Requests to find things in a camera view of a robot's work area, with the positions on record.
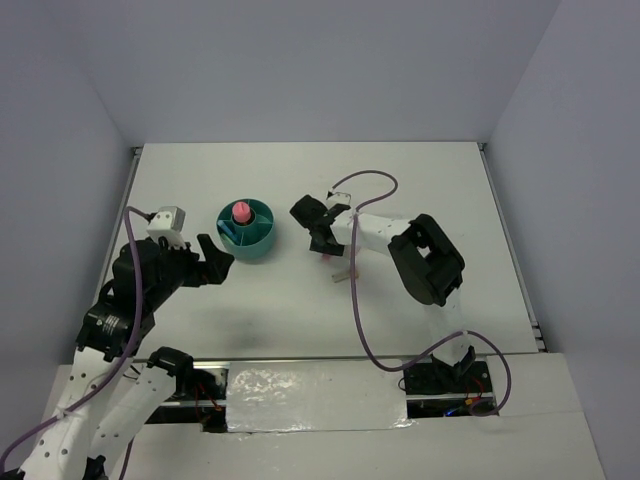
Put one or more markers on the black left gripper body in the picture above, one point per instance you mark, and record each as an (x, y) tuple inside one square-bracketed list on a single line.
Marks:
[(181, 269)]

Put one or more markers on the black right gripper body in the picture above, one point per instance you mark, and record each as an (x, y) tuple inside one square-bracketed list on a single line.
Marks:
[(327, 248)]

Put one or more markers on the blue translucent highlighter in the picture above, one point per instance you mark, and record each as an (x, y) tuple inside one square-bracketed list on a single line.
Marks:
[(228, 231)]

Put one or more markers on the pink capped crayon tube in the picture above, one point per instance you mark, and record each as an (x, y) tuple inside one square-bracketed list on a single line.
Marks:
[(242, 213)]

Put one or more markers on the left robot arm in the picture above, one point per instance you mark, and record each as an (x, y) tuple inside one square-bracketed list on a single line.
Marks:
[(89, 429)]

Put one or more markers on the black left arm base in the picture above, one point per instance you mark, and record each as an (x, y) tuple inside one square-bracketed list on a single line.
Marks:
[(202, 404)]

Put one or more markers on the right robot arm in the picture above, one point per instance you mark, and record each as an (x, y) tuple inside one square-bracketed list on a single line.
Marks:
[(428, 264)]

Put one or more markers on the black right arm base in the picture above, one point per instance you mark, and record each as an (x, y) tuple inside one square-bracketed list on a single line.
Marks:
[(429, 394)]

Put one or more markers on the teal round desk organizer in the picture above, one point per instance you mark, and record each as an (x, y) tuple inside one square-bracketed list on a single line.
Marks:
[(255, 239)]

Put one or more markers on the silver foil covered panel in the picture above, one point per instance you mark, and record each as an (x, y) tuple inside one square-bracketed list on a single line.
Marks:
[(313, 396)]

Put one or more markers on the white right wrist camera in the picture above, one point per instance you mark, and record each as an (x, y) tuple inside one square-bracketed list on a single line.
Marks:
[(337, 198)]

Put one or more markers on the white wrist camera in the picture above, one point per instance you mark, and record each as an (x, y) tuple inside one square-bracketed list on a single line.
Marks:
[(165, 227), (337, 198)]

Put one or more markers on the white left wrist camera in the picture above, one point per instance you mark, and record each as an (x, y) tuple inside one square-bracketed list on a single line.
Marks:
[(165, 227)]

